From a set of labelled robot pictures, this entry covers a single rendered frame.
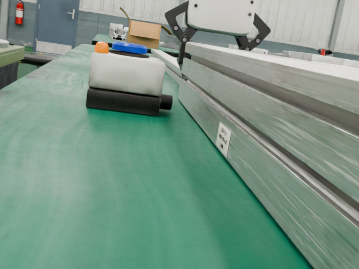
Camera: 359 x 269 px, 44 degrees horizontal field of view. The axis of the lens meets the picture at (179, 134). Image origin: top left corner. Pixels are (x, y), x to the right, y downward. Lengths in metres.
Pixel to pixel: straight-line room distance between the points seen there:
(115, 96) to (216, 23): 0.25
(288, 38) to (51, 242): 12.42
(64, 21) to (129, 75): 11.22
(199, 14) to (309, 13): 12.13
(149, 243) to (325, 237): 0.07
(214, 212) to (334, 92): 0.09
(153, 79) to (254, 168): 0.23
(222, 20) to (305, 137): 0.48
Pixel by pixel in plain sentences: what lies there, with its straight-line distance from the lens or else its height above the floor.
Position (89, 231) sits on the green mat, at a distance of 0.20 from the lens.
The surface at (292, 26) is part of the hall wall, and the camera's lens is 12.65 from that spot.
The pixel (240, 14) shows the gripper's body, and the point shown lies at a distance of 0.69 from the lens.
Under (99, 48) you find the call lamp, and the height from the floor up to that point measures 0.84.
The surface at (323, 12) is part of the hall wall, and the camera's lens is 12.98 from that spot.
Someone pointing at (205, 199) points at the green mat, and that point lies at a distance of 0.26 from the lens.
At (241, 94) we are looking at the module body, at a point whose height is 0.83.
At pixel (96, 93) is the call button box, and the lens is 0.49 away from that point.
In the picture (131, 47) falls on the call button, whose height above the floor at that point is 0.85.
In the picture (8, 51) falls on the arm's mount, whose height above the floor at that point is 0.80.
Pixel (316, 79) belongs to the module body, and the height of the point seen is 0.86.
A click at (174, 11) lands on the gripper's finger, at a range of 0.69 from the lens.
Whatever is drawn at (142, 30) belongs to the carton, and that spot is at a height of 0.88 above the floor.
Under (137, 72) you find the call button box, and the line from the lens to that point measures 0.49.
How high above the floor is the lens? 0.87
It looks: 12 degrees down
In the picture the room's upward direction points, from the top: 9 degrees clockwise
